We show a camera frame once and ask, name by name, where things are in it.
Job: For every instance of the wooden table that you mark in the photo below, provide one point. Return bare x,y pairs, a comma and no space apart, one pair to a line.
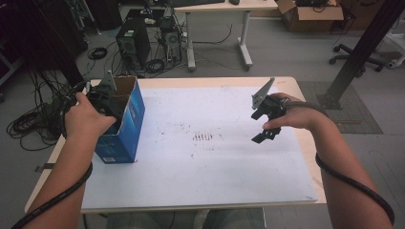
191,82

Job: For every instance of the black curtain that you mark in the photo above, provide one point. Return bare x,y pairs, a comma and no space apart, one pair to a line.
38,35

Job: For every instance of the person's right hand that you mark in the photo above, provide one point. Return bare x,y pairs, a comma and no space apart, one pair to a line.
294,116

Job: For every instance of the white-legged desk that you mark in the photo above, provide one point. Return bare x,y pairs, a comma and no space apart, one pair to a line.
245,44

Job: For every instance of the dark floor mat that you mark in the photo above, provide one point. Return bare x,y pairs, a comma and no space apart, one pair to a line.
356,117

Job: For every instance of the black computer tower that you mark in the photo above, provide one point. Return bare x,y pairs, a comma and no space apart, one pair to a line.
133,44

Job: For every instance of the blue cardboard box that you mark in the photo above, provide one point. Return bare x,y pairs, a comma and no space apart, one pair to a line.
127,133

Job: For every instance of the black metal post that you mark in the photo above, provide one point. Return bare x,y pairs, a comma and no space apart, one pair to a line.
359,54

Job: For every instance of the black keyboard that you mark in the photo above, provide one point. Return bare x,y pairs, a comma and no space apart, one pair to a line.
194,2

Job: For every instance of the black computer mouse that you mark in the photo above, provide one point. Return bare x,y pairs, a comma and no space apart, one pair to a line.
234,2

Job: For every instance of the white table sheet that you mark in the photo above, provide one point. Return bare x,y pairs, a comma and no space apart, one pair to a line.
207,171

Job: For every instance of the small grey computer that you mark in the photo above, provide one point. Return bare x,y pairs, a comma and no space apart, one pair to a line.
172,39

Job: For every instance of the black office chair base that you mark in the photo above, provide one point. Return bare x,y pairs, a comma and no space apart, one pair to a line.
356,58

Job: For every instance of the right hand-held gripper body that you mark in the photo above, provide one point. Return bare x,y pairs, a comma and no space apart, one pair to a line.
269,101

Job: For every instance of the person's left hand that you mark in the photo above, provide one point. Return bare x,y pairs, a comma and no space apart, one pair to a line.
84,120

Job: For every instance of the open brown cardboard box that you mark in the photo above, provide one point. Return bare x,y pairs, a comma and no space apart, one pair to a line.
312,17

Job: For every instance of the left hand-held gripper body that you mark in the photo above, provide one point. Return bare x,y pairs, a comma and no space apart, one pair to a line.
106,98

